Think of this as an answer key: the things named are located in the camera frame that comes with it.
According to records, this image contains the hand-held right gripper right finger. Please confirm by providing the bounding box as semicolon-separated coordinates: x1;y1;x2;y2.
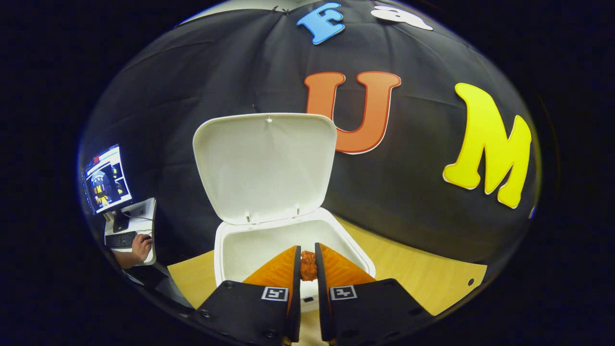
315;243;435;346

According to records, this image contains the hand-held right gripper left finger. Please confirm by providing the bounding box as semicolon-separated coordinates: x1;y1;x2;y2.
192;245;302;346

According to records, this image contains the orange paper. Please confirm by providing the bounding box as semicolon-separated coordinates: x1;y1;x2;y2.
300;250;318;282

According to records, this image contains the white desktop garbage bin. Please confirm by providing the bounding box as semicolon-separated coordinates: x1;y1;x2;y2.
192;113;376;313

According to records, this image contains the wooden desktop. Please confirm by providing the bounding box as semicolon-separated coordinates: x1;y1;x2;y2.
167;216;488;346

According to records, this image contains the white side desk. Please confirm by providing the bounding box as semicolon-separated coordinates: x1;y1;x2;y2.
103;197;158;266

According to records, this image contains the black keyboard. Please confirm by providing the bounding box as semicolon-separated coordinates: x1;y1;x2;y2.
106;232;137;248

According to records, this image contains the computer monitor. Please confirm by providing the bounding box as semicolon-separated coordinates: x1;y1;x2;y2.
83;143;134;234

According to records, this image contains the black backdrop cloth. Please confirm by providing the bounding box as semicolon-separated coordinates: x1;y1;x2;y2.
79;0;541;270

